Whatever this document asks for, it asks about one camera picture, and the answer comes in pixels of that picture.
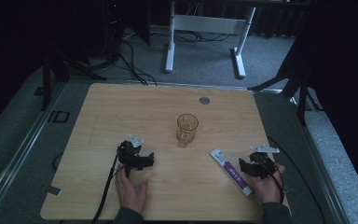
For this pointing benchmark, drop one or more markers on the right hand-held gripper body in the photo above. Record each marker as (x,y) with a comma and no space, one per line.
(263,161)

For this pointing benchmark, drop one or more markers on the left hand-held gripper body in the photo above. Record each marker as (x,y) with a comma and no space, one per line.
(130,153)

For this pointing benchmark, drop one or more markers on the white and purple toothpaste tube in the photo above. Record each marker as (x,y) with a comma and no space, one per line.
(231,171)

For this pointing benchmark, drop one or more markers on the amber glass cup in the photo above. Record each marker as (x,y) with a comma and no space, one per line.
(186,130)

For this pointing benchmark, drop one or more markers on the person's right hand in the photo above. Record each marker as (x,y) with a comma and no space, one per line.
(269,186)

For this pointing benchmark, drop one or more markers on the person's left hand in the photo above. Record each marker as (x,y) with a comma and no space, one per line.
(131,193)

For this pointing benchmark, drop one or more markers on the grey table grommet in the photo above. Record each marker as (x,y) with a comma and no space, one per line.
(204,100)

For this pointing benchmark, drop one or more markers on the black tripod stand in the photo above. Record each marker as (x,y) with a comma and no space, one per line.
(47,81)
(302,93)

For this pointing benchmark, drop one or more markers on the grey tape piece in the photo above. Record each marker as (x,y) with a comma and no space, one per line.
(53,190)

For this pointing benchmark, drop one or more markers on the white desk frame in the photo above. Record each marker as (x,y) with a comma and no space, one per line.
(208,24)

